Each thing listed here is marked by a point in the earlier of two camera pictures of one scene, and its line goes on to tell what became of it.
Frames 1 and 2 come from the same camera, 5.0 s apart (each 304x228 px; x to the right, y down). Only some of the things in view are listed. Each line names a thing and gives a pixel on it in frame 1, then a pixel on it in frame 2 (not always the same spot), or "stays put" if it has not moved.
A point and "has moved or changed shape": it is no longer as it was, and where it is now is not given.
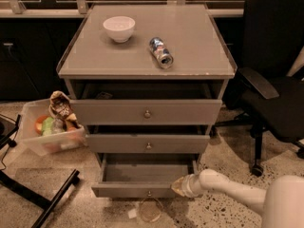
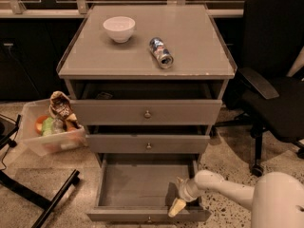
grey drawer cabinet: x=147 y=80 stays put
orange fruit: x=38 y=124 stays put
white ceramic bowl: x=120 y=28 stays put
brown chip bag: x=61 y=107 stays put
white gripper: x=189 y=186 → x=184 y=190
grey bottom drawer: x=142 y=175 has moved or changed shape
